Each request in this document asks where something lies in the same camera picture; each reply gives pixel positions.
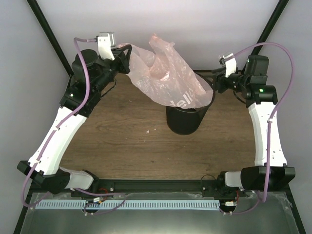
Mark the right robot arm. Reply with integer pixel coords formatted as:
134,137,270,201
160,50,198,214
213,54,295,196

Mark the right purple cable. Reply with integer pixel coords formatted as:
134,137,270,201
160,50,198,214
228,42,295,203

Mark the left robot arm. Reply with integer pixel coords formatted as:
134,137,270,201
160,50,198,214
17,44,132,197

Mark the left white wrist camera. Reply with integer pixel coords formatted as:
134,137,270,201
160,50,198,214
97,32,116,60

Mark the black frame post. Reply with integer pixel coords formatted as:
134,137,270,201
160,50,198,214
27,0,73,78
257,0,289,43

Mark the black right frame post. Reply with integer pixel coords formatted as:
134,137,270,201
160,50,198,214
257,0,289,43

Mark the black left frame post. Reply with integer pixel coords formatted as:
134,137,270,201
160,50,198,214
27,0,73,78

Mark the light blue slotted cable duct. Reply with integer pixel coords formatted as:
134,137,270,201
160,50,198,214
36,199,220,210

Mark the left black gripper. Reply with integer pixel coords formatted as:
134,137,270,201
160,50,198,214
93,44,132,93

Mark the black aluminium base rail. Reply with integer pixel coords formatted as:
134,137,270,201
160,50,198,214
70,179,256,198

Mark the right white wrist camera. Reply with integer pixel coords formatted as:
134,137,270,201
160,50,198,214
219,53,237,78

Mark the pink plastic trash bag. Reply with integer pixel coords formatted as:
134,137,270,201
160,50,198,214
128,35,214,109

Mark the black mesh trash bin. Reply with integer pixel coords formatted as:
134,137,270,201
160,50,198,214
165,73,215,135

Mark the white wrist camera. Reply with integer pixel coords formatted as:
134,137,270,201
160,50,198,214
97,32,116,60
219,53,237,78

